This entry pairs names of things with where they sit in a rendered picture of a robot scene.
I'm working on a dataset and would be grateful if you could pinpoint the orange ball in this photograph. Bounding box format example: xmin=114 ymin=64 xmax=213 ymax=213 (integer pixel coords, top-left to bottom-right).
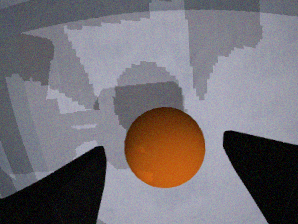
xmin=124 ymin=107 xmax=205 ymax=188

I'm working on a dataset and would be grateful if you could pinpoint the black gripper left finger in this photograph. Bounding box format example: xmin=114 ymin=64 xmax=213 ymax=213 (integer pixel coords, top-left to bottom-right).
xmin=0 ymin=145 xmax=106 ymax=224

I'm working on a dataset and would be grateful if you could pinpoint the low clear glass wall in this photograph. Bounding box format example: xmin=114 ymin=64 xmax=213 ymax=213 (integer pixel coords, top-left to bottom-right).
xmin=0 ymin=0 xmax=298 ymax=198

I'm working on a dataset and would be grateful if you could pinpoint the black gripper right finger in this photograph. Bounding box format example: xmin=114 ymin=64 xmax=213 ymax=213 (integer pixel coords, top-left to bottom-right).
xmin=223 ymin=131 xmax=298 ymax=224

